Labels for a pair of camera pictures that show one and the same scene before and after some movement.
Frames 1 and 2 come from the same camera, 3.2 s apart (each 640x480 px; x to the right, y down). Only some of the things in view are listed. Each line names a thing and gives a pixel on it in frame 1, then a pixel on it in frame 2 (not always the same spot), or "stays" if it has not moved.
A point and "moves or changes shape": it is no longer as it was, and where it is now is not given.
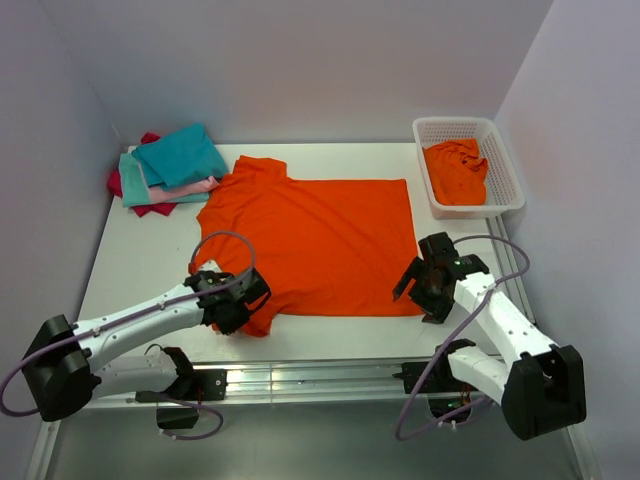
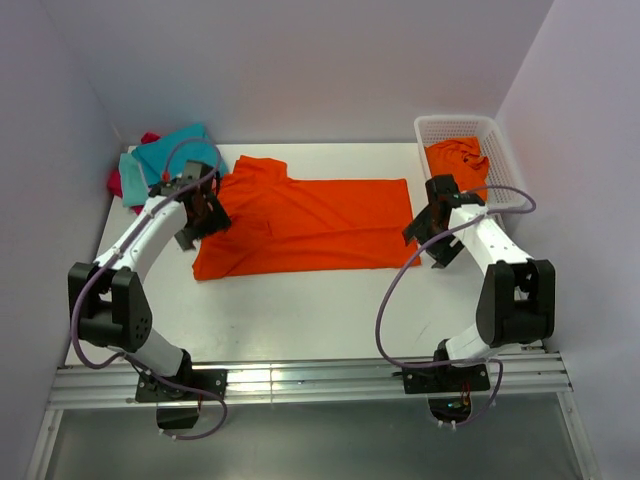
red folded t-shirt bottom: (114, 184) stays
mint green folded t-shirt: (135, 189) stays
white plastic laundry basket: (503, 191) stays
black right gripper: (437, 310) -> (445, 252)
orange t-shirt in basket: (457, 172) stays
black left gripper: (227, 326) -> (218, 220)
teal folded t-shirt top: (184, 156) stays
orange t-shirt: (322, 247) moves or changes shape
